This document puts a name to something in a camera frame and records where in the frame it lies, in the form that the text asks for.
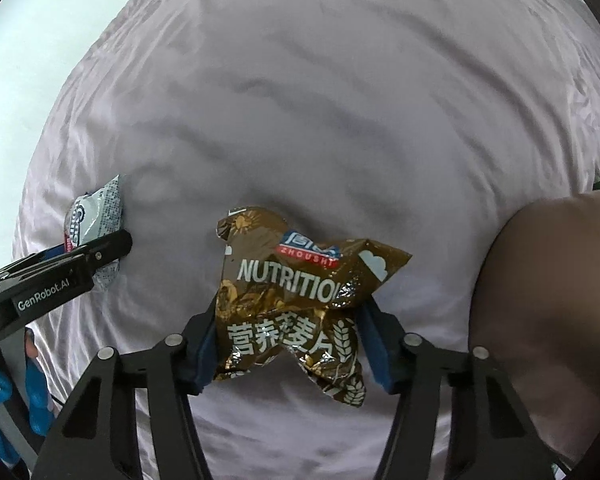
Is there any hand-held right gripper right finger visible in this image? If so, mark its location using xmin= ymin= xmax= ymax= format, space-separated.
xmin=357 ymin=297 xmax=556 ymax=480

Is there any brown snack packet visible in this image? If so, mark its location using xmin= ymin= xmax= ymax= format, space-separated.
xmin=216 ymin=205 xmax=413 ymax=407

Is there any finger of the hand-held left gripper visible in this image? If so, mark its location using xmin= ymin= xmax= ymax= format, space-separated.
xmin=0 ymin=230 xmax=133 ymax=282

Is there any white blue snack packet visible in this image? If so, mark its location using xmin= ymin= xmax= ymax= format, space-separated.
xmin=62 ymin=174 xmax=127 ymax=291

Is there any purple bed sheet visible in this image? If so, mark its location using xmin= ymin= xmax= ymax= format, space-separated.
xmin=12 ymin=0 xmax=600 ymax=480

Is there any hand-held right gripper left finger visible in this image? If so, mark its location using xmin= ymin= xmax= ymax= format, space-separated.
xmin=32 ymin=300 xmax=221 ymax=480

